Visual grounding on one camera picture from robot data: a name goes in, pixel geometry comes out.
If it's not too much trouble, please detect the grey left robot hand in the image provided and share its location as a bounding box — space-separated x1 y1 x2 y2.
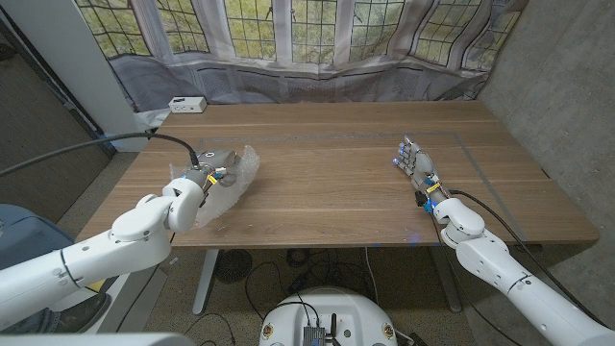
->
194 148 241 188

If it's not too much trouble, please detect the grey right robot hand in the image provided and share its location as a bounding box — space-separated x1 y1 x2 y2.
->
391 136 448 202

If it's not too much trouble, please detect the clear bubble wrap sheet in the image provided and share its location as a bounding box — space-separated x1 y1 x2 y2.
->
168 144 261 230

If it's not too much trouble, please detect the white box on table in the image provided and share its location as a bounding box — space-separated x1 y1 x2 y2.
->
167 96 209 114

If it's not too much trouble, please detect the round black floor fan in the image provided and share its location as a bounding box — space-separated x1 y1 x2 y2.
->
214 248 254 284

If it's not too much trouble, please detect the grey table leg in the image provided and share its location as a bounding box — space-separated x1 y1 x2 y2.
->
429 245 463 314

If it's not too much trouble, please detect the white table leg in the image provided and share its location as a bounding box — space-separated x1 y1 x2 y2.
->
191 248 221 316

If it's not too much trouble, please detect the printed window backdrop cloth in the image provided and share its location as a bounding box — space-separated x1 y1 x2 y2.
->
74 0 529 112

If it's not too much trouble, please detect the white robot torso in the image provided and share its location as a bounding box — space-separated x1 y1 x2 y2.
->
258 286 399 346

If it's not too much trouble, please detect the small grey torso box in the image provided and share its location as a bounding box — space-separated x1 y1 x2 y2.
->
302 325 327 346

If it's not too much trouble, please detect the black shoe with yellow patch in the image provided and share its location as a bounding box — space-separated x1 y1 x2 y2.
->
57 281 112 334

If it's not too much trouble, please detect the person leg in jeans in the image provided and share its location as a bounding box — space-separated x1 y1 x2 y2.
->
4 307 62 335

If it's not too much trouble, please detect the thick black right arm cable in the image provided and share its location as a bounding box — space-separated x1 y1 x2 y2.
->
449 188 609 328

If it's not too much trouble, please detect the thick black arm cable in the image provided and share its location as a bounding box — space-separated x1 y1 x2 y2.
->
0 132 201 178
449 188 609 328

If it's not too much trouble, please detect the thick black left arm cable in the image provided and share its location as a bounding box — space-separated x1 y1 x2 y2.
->
0 132 201 178

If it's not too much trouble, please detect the black floor cable tangle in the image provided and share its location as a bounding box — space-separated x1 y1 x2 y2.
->
243 247 381 322

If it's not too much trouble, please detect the thin black right camera cable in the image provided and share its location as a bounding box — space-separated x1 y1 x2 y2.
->
430 209 525 346

